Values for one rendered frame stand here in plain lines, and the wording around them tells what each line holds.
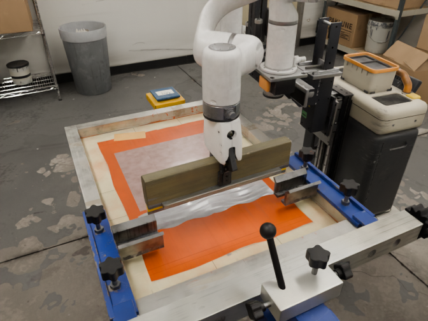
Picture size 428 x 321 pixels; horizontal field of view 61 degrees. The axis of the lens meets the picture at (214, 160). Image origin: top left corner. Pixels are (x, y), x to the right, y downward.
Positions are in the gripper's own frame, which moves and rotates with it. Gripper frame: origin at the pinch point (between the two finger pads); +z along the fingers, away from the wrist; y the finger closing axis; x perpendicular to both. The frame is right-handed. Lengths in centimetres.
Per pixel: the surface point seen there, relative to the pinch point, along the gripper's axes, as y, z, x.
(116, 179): 26.9, 14.0, 19.7
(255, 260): -17.7, 10.4, 0.7
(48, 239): 118, 110, 54
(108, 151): 42.9, 14.1, 18.8
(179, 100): 69, 15, -15
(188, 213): 4.7, 13.6, 6.7
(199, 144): 34.1, 14.3, -8.8
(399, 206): 51, 111, -156
